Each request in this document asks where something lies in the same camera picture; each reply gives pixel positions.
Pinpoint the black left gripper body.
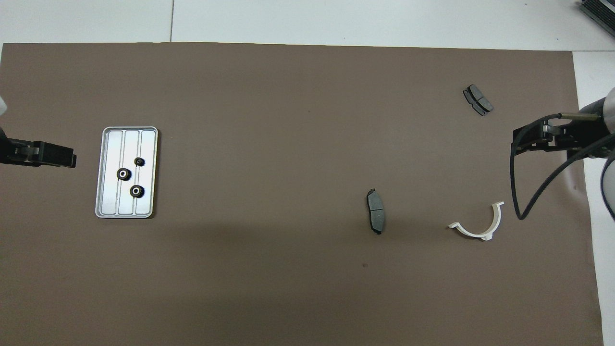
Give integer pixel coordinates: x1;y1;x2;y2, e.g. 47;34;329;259
0;137;41;166

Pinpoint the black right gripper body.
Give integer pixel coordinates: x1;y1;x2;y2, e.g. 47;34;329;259
541;120;573;152

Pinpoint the silver metal tray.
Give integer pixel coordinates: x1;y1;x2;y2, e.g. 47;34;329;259
95;126;159;219

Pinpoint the dark grey brake pad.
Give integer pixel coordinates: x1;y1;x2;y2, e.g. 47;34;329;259
366;188;386;235
463;84;494;117

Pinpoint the black ribbed device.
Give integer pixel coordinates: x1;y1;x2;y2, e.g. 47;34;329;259
579;0;615;25

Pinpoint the brown table mat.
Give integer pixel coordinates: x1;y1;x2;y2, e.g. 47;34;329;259
0;42;605;346

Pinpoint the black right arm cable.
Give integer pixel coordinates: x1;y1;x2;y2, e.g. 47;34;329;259
509;112;615;221

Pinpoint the white curved plastic bracket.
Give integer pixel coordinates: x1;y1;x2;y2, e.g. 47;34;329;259
448;201;504;241

